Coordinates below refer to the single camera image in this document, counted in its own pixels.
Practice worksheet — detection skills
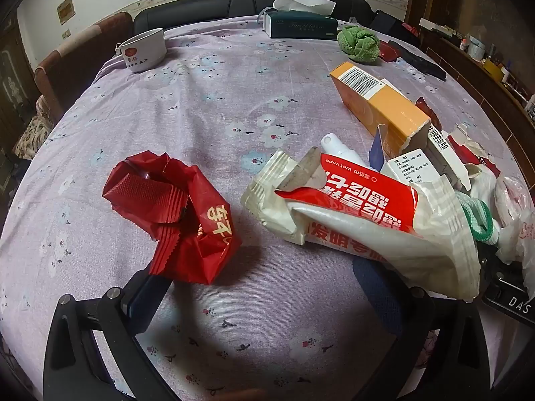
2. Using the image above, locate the etched glass partition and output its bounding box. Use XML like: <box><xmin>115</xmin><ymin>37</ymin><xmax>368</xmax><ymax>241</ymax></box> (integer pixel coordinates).
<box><xmin>449</xmin><ymin>0</ymin><xmax>535</xmax><ymax>97</ymax></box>

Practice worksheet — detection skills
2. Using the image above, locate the yellow wall notice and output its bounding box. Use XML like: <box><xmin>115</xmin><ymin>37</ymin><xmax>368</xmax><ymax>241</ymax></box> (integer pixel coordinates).
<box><xmin>56</xmin><ymin>0</ymin><xmax>76</xmax><ymax>25</ymax></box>

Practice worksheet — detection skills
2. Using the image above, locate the dark green tissue box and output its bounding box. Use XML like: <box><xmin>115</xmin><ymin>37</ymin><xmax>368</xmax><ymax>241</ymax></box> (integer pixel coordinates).
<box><xmin>262</xmin><ymin>0</ymin><xmax>338</xmax><ymax>38</ymax></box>

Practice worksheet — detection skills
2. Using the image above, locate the purple floral tablecloth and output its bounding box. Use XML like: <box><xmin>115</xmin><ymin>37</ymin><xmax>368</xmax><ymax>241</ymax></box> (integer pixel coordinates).
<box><xmin>0</xmin><ymin>14</ymin><xmax>535</xmax><ymax>401</ymax></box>

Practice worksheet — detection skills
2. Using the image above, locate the white spray bottle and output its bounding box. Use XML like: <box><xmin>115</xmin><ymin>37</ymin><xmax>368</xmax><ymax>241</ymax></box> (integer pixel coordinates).
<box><xmin>320</xmin><ymin>133</ymin><xmax>368</xmax><ymax>172</ymax></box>

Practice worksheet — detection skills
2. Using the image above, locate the black leather sofa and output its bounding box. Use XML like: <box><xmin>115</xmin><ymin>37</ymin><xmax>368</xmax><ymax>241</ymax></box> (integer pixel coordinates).
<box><xmin>133</xmin><ymin>0</ymin><xmax>412</xmax><ymax>34</ymax></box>

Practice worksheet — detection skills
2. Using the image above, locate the white plastic bag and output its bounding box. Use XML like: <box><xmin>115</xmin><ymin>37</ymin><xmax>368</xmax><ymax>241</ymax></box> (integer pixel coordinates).
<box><xmin>493</xmin><ymin>175</ymin><xmax>535</xmax><ymax>276</ymax></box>

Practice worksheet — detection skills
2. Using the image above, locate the black bag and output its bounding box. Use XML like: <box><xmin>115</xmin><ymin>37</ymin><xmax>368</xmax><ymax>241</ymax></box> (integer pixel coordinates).
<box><xmin>370</xmin><ymin>9</ymin><xmax>408</xmax><ymax>38</ymax></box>

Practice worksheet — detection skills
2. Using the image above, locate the white sock with green trim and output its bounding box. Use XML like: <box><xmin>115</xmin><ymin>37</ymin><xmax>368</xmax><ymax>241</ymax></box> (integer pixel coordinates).
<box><xmin>453</xmin><ymin>167</ymin><xmax>508</xmax><ymax>245</ymax></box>

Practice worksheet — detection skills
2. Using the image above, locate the red pouch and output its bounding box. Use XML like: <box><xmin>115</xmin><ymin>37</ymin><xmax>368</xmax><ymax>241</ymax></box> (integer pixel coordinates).
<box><xmin>378</xmin><ymin>42</ymin><xmax>402</xmax><ymax>63</ymax></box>

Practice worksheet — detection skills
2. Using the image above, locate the stack of flat boxes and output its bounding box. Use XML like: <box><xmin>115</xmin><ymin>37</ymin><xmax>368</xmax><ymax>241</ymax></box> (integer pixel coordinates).
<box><xmin>419</xmin><ymin>17</ymin><xmax>456</xmax><ymax>36</ymax></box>

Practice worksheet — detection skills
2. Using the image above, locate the orange cardboard box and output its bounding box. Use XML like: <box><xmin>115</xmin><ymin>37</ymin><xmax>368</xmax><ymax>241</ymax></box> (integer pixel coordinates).
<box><xmin>329</xmin><ymin>61</ymin><xmax>432</xmax><ymax>157</ymax></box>

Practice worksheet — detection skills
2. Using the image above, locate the white blue tub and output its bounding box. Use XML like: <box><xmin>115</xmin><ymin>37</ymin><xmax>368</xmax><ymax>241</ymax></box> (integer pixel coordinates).
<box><xmin>467</xmin><ymin>35</ymin><xmax>486</xmax><ymax>59</ymax></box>

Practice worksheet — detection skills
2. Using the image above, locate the brown armchair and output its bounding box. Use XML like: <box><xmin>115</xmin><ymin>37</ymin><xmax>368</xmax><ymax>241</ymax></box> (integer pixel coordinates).
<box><xmin>14</xmin><ymin>12</ymin><xmax>133</xmax><ymax>159</ymax></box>

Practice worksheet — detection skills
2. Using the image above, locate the torn red cardboard box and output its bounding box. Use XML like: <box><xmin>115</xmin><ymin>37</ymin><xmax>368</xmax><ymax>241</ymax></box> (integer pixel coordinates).
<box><xmin>447</xmin><ymin>123</ymin><xmax>502</xmax><ymax>178</ymax></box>

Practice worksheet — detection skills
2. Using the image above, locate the white red wet wipe packet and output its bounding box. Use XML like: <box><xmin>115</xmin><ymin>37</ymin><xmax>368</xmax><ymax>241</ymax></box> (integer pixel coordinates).
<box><xmin>241</xmin><ymin>147</ymin><xmax>481</xmax><ymax>300</ymax></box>

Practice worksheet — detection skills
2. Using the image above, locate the white blue medicine box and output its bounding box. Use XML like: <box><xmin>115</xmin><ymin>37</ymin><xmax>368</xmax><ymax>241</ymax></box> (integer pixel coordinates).
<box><xmin>368</xmin><ymin>124</ymin><xmax>444</xmax><ymax>184</ymax></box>

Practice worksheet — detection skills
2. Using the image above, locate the yellow box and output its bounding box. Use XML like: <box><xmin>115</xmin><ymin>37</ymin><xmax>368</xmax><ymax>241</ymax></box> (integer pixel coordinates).
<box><xmin>483</xmin><ymin>59</ymin><xmax>504</xmax><ymax>80</ymax></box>

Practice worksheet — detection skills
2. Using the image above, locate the white cup with red logo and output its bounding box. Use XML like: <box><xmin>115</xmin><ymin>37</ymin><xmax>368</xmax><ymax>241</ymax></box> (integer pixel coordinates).
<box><xmin>119</xmin><ymin>28</ymin><xmax>167</xmax><ymax>74</ymax></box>

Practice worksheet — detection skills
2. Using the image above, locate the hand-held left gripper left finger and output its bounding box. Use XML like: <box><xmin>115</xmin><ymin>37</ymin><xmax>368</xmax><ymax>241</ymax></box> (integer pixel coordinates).
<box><xmin>43</xmin><ymin>269</ymin><xmax>180</xmax><ymax>401</ymax></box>

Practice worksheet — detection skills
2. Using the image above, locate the wooden brick-pattern counter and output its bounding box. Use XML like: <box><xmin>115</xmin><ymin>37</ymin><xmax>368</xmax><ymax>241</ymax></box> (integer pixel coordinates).
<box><xmin>418</xmin><ymin>17</ymin><xmax>535</xmax><ymax>176</ymax></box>

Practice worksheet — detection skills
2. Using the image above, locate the dark red snack packet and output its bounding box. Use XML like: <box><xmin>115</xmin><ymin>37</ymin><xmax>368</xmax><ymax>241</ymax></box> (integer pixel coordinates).
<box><xmin>414</xmin><ymin>97</ymin><xmax>444</xmax><ymax>132</ymax></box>

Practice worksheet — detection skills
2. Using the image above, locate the red plastic bag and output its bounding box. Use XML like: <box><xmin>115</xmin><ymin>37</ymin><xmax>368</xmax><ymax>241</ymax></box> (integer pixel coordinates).
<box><xmin>102</xmin><ymin>152</ymin><xmax>243</xmax><ymax>285</ymax></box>

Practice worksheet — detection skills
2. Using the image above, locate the white cardboard box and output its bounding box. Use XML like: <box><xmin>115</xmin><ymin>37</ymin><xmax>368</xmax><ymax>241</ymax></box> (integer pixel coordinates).
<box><xmin>422</xmin><ymin>123</ymin><xmax>481</xmax><ymax>190</ymax></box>

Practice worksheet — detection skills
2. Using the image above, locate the green balled cloth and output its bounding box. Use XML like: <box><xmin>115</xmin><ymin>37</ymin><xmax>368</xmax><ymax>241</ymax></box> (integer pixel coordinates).
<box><xmin>338</xmin><ymin>25</ymin><xmax>381</xmax><ymax>64</ymax></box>

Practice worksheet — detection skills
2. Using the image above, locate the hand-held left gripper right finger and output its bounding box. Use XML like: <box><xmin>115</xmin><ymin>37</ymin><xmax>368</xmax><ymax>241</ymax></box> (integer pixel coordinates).
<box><xmin>352</xmin><ymin>257</ymin><xmax>492</xmax><ymax>401</ymax></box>

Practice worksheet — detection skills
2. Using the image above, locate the black toy pistol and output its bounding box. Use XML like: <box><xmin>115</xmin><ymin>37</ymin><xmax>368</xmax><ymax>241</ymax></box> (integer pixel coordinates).
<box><xmin>387</xmin><ymin>40</ymin><xmax>448</xmax><ymax>81</ymax></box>

